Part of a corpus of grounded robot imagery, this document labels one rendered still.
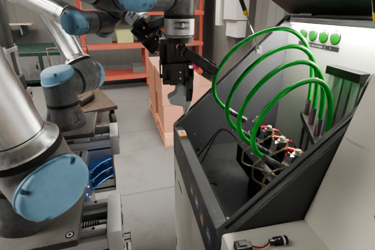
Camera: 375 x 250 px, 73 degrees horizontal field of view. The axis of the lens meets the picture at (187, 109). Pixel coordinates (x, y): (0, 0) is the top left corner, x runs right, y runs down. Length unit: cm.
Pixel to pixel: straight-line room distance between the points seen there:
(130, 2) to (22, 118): 29
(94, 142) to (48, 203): 64
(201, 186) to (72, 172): 47
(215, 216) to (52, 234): 39
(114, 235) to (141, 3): 52
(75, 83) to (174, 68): 52
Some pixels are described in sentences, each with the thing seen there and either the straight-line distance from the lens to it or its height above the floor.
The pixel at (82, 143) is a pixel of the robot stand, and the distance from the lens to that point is 110.
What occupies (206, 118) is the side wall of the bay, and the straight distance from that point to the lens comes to 123.
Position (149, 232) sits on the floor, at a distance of 201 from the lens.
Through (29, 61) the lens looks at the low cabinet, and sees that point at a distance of 592.
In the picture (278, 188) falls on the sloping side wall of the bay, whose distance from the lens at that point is 66.
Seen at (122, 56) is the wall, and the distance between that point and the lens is 758.
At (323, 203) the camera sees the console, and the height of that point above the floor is 105.
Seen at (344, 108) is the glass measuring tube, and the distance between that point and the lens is 101.
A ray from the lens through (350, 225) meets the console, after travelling 66.
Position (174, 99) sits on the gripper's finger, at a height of 125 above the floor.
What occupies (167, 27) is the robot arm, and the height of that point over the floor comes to 143.
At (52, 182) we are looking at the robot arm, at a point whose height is 123.
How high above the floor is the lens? 147
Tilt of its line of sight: 22 degrees down
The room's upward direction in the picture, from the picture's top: straight up
